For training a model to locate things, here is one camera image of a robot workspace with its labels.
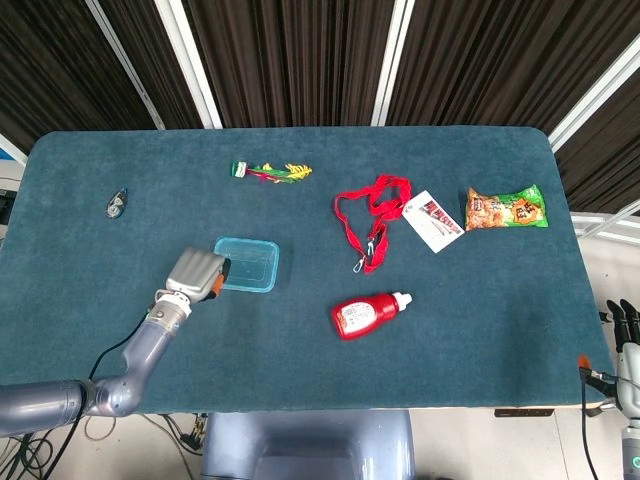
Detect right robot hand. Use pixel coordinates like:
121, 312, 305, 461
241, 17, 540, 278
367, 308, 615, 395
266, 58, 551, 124
575, 298, 640, 416

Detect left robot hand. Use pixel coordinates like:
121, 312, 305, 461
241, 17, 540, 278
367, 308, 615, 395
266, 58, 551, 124
164, 247, 232, 304

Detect teal plastic lid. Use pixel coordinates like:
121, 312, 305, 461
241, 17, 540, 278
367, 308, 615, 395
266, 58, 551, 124
213, 236, 280, 294

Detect table control panel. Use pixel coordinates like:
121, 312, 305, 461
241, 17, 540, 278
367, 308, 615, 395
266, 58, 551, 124
493, 407, 556, 419

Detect teal table cloth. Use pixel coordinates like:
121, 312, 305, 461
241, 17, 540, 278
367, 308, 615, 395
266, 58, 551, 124
0, 127, 615, 417

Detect colourful feather shuttlecock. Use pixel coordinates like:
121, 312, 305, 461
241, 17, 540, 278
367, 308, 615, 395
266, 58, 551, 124
230, 160, 314, 185

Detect black power plug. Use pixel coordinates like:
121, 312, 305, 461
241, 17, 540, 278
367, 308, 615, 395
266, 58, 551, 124
163, 411, 209, 454

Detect red ketchup bottle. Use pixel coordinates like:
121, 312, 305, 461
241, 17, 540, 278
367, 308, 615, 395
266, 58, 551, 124
329, 291, 414, 342

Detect green orange snack bag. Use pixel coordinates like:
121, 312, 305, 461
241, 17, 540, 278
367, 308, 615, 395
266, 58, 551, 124
465, 183, 550, 232

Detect blue grey robot torso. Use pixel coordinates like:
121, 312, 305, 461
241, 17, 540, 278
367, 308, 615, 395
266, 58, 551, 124
201, 409, 416, 480

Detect dark brown curtain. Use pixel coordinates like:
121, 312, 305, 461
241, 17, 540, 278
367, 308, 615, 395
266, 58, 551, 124
0, 0, 640, 216

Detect white card red print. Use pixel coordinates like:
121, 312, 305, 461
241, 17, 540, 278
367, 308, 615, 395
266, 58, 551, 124
401, 189, 464, 254

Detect black right hand cable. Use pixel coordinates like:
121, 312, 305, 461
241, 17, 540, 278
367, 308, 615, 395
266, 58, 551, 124
577, 369, 601, 480

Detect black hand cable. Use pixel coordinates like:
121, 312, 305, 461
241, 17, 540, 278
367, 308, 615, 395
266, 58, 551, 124
42, 310, 157, 480
577, 369, 601, 480

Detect black left hand cable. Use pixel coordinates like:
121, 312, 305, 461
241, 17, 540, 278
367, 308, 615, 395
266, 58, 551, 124
42, 310, 157, 480

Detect grey metal frame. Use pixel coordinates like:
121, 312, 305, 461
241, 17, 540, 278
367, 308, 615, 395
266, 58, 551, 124
569, 199, 640, 247

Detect red lanyard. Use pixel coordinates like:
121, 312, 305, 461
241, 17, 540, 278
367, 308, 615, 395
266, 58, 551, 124
333, 173, 414, 275

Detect white frame post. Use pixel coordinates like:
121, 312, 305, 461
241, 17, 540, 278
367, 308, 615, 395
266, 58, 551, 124
370, 0, 414, 128
153, 0, 224, 130
83, 0, 167, 132
547, 33, 640, 152

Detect floor cable bundle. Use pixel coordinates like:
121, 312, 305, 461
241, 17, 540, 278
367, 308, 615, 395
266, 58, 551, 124
0, 413, 119, 480

